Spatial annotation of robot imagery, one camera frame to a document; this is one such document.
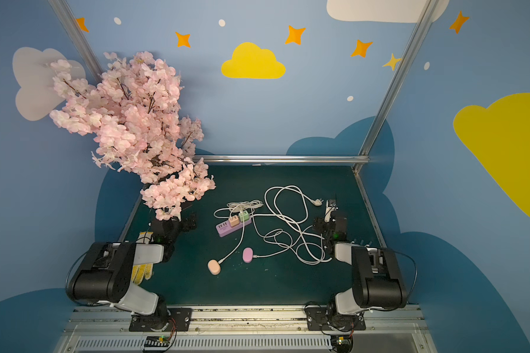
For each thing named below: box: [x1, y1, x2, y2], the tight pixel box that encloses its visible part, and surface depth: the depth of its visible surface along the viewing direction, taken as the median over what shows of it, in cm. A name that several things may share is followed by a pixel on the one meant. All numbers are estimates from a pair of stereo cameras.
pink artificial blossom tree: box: [49, 51, 217, 222], surface depth 70 cm
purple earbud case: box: [242, 247, 254, 264], surface depth 90 cm
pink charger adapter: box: [228, 214, 240, 227], surface depth 95 cm
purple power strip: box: [215, 216, 253, 238], surface depth 97 cm
